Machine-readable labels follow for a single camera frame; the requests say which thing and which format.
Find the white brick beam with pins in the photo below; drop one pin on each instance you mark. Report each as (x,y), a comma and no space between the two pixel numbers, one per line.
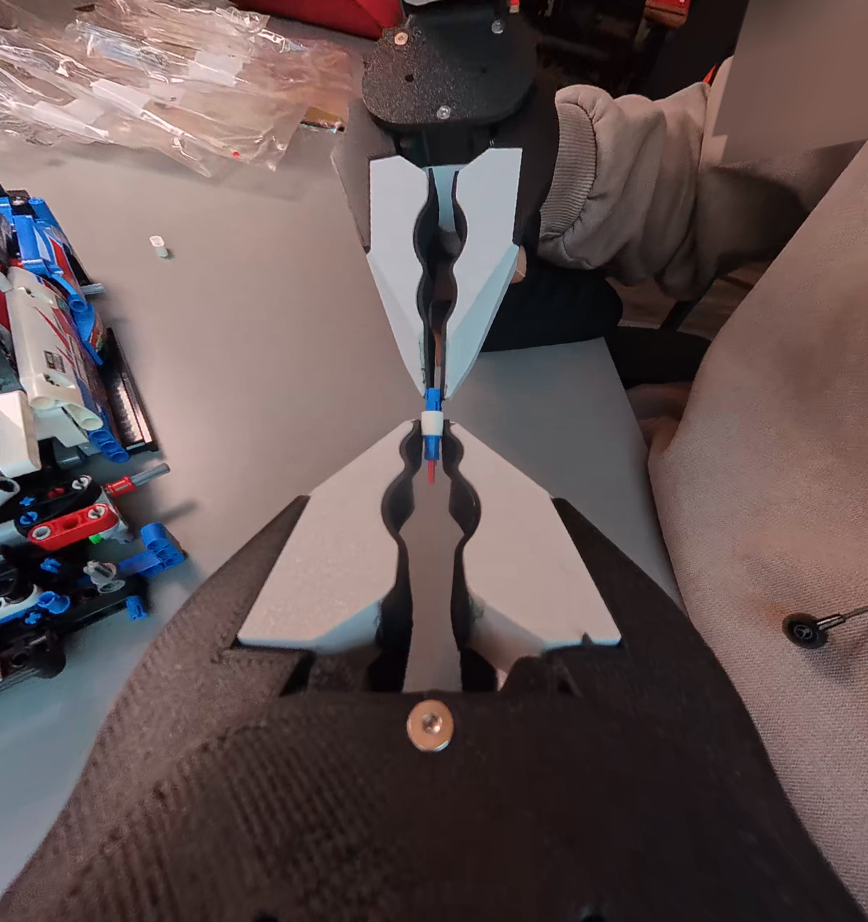
(431,423)

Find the person's right forearm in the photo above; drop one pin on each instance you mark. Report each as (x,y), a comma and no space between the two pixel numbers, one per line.
(657,187)

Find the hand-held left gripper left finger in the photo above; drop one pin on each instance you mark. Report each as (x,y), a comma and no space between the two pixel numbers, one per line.
(318,576)

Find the brick-built toy race car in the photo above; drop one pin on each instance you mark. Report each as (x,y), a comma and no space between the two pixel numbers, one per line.
(45,432)

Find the small white brick connector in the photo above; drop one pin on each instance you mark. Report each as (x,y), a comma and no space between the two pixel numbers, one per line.
(159,248)

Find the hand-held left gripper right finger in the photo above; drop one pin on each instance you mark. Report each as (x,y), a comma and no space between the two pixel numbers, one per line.
(534,576)

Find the grey desk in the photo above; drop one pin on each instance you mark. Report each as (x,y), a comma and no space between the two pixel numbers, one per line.
(275,324)

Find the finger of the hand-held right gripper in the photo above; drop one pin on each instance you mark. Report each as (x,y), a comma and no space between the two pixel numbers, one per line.
(394,238)
(488,238)

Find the pile of clear plastic bags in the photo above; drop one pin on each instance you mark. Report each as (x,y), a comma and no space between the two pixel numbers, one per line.
(153,79)

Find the red felt bag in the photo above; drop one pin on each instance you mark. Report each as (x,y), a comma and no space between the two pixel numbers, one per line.
(318,14)

